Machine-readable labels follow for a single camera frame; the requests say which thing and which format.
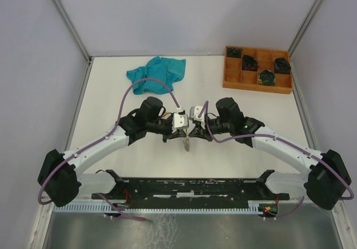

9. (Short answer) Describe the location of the metal keyring holder yellow tip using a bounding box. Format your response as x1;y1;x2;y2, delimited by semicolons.
183;136;190;152

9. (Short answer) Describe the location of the white slotted cable duct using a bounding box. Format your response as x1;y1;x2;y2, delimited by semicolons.
52;201;263;215

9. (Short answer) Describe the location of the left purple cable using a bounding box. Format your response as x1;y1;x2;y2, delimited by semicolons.
38;78;184;205

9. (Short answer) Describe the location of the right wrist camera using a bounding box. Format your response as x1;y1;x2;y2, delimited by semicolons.
189;106;204;122

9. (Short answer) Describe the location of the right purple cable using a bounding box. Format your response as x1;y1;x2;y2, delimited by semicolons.
197;100;355;201

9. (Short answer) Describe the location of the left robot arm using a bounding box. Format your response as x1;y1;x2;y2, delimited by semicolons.
37;97;189;207

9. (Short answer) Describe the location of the left corner aluminium post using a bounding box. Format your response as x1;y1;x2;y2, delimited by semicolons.
51;0;91;63

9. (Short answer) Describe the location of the corner aluminium post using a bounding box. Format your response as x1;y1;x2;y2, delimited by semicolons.
51;0;91;63
288;0;325;56

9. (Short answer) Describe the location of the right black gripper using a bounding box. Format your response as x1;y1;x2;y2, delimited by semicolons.
189;116;232;142

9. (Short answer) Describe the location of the right corner aluminium post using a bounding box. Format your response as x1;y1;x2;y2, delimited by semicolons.
288;0;325;56

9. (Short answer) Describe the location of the purple cable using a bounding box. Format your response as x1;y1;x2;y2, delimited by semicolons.
38;78;184;205
197;100;355;201

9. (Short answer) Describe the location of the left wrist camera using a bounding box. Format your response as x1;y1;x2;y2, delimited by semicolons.
172;112;189;132

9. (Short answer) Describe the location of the right status led board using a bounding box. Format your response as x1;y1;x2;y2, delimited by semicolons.
263;205;278;217

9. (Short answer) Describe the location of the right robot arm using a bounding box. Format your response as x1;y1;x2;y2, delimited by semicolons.
189;98;355;210

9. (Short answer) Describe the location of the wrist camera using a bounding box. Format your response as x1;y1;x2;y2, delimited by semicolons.
189;106;204;122
172;112;189;132

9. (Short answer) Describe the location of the dark rolled sock top-left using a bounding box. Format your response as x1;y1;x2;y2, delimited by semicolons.
226;47;243;58

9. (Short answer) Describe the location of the teal cloth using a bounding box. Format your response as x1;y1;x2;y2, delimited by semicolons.
126;56;186;95

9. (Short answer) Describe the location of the dark rolled sock yellow-patterned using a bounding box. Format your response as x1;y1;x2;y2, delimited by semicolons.
258;69;276;86

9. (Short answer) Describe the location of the dark rolled sock right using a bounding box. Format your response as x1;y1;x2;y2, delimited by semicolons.
274;57;291;75

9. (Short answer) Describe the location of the left status led board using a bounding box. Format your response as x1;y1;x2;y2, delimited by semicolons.
114;201;133;209

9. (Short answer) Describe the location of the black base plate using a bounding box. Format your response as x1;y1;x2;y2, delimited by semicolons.
104;178;290;209

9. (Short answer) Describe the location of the status led board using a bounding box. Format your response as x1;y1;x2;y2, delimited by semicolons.
263;205;278;217
114;201;133;209

